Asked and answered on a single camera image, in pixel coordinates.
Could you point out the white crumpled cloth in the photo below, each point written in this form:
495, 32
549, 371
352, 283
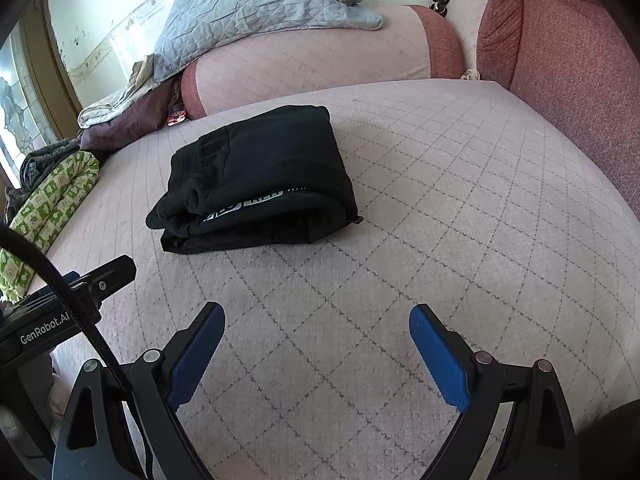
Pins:
112, 107

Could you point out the red snack packet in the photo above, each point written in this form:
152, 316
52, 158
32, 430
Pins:
176, 117

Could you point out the blue-grey quilted blanket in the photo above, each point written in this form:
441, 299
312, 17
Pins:
265, 5

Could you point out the red sofa back cushion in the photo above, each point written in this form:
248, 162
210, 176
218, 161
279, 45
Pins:
575, 60

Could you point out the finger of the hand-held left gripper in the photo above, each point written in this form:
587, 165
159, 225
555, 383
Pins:
112, 275

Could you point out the wooden framed window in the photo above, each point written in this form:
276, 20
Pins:
25, 110

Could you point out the pink bolster pillow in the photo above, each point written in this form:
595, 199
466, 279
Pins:
320, 60

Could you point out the purple cloth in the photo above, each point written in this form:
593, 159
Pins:
130, 125

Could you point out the green patterned cloth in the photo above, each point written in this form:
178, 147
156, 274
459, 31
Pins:
50, 205

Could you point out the black pants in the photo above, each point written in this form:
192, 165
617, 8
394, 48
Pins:
270, 165

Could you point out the dark grey plaid cloth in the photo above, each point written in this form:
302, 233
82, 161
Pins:
45, 162

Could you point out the pink quilted mattress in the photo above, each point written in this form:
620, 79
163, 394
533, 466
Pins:
425, 210

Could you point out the small white trinket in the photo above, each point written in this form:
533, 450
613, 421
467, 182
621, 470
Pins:
470, 74

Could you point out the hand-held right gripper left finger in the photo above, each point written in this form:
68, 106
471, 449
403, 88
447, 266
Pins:
196, 355

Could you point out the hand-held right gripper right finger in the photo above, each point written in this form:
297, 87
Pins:
440, 355

